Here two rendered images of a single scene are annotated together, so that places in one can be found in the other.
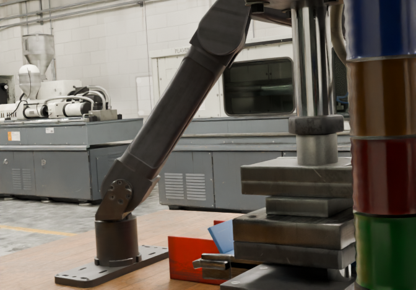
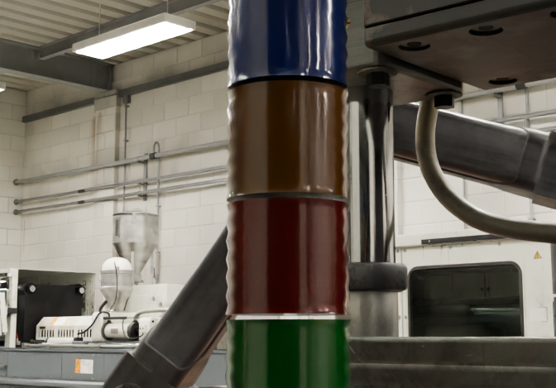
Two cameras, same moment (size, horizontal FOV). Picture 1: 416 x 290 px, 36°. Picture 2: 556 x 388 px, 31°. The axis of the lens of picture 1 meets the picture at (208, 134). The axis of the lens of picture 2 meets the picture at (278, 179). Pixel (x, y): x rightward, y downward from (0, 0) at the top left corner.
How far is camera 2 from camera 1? 0.13 m
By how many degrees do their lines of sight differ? 14
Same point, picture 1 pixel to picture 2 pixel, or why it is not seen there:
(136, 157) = (155, 351)
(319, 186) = (352, 368)
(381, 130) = (252, 186)
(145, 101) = not seen: hidden behind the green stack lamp
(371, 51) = (245, 72)
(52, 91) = (150, 299)
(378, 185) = (246, 269)
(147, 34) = not seen: hidden behind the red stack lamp
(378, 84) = (251, 117)
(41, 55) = (137, 244)
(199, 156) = not seen: outside the picture
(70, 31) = (185, 211)
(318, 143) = (362, 305)
